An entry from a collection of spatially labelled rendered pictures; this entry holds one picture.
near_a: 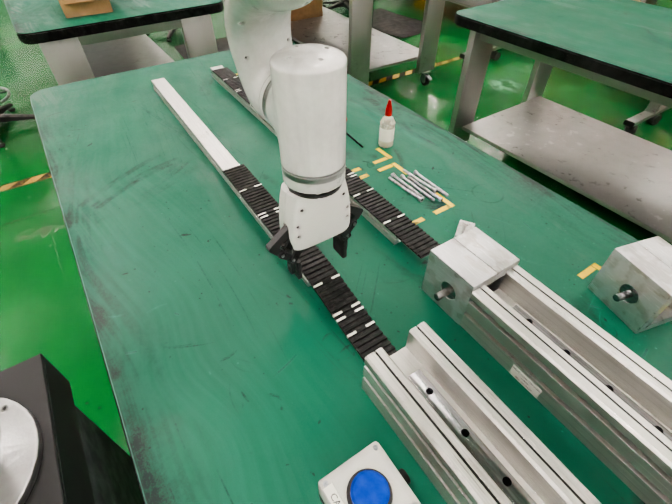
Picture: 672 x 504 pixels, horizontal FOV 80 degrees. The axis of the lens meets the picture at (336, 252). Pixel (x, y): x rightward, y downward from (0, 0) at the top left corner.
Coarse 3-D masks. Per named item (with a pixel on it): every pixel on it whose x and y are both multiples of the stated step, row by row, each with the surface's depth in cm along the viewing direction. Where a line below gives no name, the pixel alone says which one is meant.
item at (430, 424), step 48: (432, 336) 52; (384, 384) 48; (432, 384) 50; (480, 384) 47; (432, 432) 43; (480, 432) 47; (528, 432) 43; (432, 480) 47; (480, 480) 40; (528, 480) 43; (576, 480) 40
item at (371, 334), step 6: (366, 330) 61; (372, 330) 61; (378, 330) 61; (360, 336) 60; (366, 336) 60; (372, 336) 60; (378, 336) 60; (354, 342) 59; (360, 342) 59; (366, 342) 59
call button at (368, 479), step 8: (360, 472) 42; (368, 472) 41; (376, 472) 42; (360, 480) 41; (368, 480) 41; (376, 480) 41; (384, 480) 41; (352, 488) 40; (360, 488) 40; (368, 488) 40; (376, 488) 40; (384, 488) 40; (352, 496) 40; (360, 496) 40; (368, 496) 40; (376, 496) 40; (384, 496) 40
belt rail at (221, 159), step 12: (156, 84) 121; (168, 84) 121; (168, 96) 115; (180, 108) 110; (180, 120) 108; (192, 120) 105; (192, 132) 100; (204, 132) 100; (204, 144) 96; (216, 144) 96; (216, 156) 92; (228, 156) 92; (216, 168) 93; (228, 168) 89; (228, 180) 89; (264, 228) 78
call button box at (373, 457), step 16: (368, 448) 44; (352, 464) 43; (368, 464) 43; (384, 464) 43; (320, 480) 42; (336, 480) 42; (352, 480) 42; (400, 480) 42; (320, 496) 45; (336, 496) 41; (400, 496) 41
